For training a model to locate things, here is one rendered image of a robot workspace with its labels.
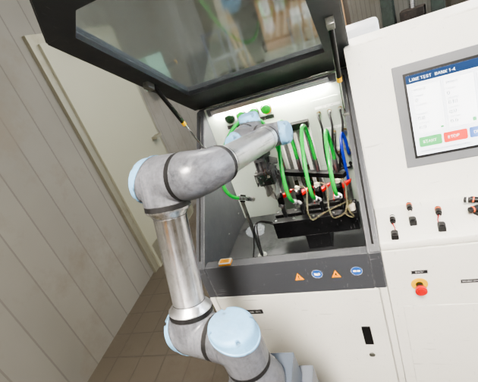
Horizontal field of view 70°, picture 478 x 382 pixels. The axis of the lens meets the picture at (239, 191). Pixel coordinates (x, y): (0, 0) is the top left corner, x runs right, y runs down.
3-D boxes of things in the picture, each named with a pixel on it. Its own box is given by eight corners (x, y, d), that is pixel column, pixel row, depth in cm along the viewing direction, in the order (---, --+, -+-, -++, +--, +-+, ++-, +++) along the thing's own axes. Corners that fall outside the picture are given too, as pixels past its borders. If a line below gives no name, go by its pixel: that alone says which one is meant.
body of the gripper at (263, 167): (257, 189, 128) (247, 160, 123) (262, 178, 135) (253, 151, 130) (277, 185, 125) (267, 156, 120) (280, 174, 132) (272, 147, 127)
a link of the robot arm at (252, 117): (232, 120, 118) (242, 111, 125) (242, 148, 123) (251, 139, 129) (251, 116, 114) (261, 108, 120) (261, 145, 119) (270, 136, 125)
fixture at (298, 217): (282, 252, 148) (272, 223, 142) (285, 237, 156) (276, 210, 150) (363, 242, 135) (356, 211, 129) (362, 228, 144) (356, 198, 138)
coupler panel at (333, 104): (325, 167, 155) (309, 103, 143) (325, 164, 158) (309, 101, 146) (355, 162, 151) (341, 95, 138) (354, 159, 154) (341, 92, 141)
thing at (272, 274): (218, 297, 142) (204, 268, 135) (221, 289, 146) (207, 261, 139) (375, 288, 119) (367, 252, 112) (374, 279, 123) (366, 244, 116)
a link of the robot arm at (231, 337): (258, 386, 78) (239, 348, 73) (212, 373, 86) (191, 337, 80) (276, 342, 87) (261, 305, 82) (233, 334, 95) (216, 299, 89)
